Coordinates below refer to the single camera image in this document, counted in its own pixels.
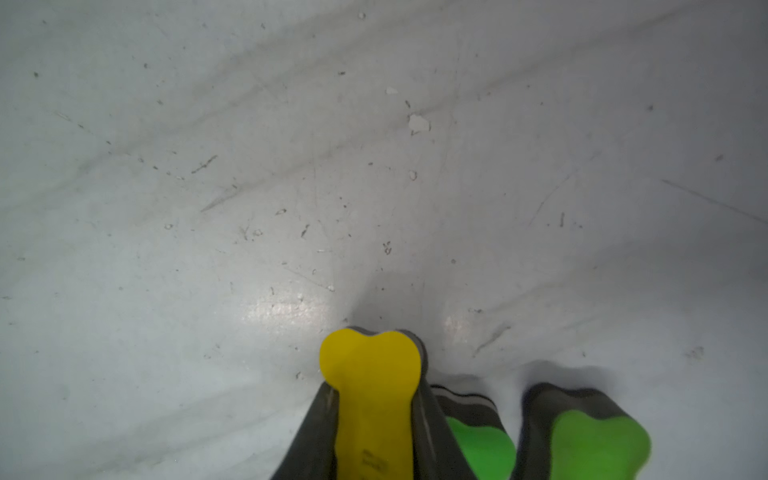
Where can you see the green eraser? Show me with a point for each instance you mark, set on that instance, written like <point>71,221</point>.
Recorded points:
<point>477,427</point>
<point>578,434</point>

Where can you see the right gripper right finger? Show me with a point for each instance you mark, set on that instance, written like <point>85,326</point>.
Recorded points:
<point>437,455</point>

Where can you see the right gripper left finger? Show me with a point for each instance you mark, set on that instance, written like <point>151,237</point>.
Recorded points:
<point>311,454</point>

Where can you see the yellow eraser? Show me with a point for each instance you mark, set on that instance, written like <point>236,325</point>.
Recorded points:
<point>376,377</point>

